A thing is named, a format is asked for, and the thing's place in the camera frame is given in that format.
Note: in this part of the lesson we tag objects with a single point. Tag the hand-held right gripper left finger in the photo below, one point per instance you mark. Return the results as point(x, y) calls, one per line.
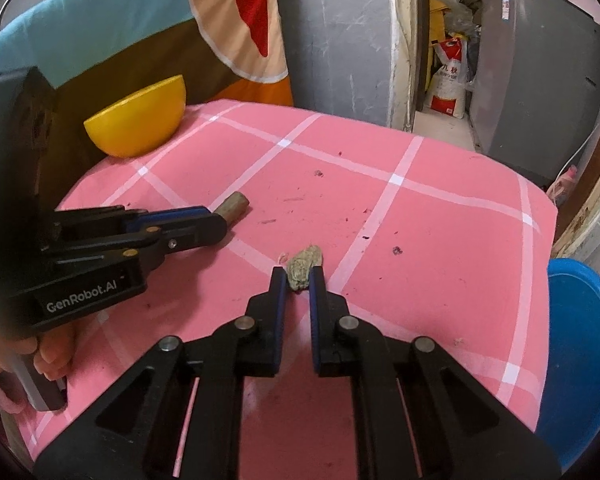
point(280, 310)

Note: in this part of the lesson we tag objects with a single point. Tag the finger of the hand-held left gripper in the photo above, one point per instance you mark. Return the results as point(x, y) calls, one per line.
point(170, 216)
point(195, 235)

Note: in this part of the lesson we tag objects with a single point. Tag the grey appliance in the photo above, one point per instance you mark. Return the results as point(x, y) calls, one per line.
point(535, 85)

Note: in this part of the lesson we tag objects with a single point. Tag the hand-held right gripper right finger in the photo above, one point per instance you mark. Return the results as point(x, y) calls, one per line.
point(316, 310)

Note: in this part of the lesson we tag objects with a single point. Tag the short brown wooden stick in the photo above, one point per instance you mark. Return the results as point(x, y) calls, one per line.
point(235, 205)

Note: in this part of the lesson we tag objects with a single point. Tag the yellow plastic bowl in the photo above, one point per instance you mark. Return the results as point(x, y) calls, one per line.
point(140, 125)

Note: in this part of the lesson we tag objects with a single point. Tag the blue plastic bin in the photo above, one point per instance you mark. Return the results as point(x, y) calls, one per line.
point(585, 360)

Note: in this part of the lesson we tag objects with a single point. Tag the person's left hand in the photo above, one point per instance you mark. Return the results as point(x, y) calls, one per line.
point(55, 352)

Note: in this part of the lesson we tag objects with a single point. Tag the pink checked tablecloth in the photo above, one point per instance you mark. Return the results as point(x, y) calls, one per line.
point(430, 240)

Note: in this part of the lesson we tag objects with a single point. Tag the yellow container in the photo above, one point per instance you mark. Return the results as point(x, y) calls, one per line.
point(437, 15)

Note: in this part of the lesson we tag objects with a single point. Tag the red and white sack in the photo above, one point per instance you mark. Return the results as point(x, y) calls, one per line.
point(447, 85)

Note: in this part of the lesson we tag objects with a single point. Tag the brown paper wad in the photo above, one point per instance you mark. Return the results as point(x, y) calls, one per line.
point(304, 265)

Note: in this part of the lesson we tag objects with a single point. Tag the pink slipper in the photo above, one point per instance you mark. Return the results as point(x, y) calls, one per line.
point(562, 182)

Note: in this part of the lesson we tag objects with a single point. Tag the colourful printed towel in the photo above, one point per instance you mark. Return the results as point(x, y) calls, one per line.
point(130, 45)

